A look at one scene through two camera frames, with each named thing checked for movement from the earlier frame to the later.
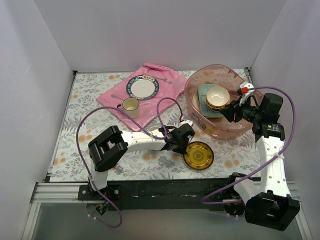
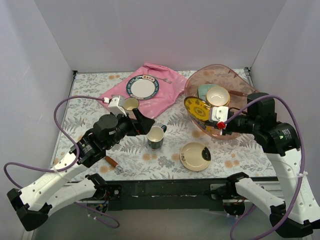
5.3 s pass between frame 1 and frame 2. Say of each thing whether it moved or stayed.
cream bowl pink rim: stayed
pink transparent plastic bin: stayed
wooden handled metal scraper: stayed
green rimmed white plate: stayed
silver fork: stayed
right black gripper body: moved
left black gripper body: moved
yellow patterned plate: moved
